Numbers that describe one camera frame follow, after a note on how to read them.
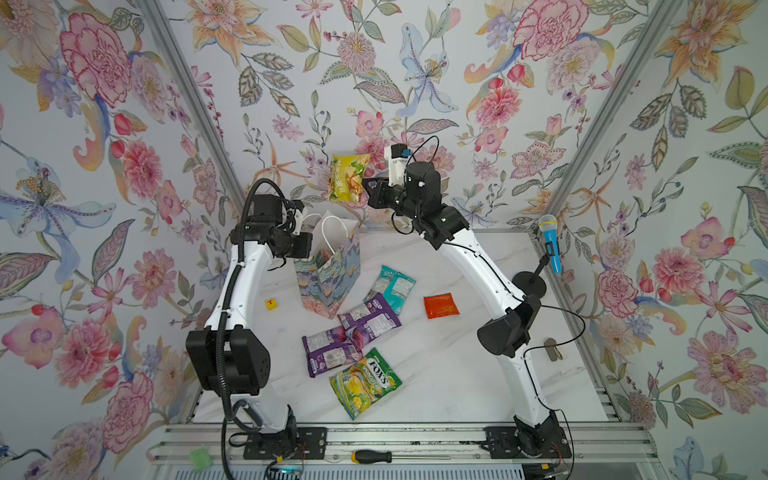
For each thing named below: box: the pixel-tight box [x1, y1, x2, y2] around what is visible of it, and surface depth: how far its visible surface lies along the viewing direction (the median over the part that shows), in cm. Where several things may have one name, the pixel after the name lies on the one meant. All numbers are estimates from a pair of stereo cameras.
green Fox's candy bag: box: [330, 347, 403, 421], surface depth 84 cm
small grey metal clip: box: [544, 338, 563, 362], surface depth 90 cm
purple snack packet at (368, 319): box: [337, 293, 402, 350], surface depth 95 cm
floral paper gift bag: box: [294, 210, 362, 320], surface depth 88 cm
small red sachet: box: [423, 292, 460, 319], surface depth 100 cm
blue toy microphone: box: [538, 214, 563, 274], surface depth 92 cm
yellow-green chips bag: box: [329, 154, 371, 204], surface depth 77 cm
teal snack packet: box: [363, 265, 417, 315], surface depth 103 cm
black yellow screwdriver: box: [351, 450, 452, 464], surface depth 72 cm
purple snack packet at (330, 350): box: [302, 326, 364, 378], surface depth 89 cm
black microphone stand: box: [512, 242, 555, 298], surface depth 106 cm
